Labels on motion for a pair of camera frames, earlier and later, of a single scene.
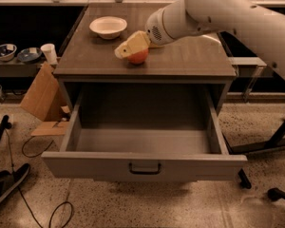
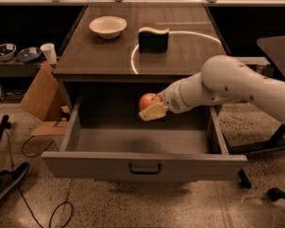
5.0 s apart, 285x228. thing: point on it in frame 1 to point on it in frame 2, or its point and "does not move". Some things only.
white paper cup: (49, 53) does not move
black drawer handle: (144, 172) does not move
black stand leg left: (3, 126) does not move
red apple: (139, 57) to (148, 100)
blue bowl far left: (5, 51) does not move
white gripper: (155, 28) to (171, 99)
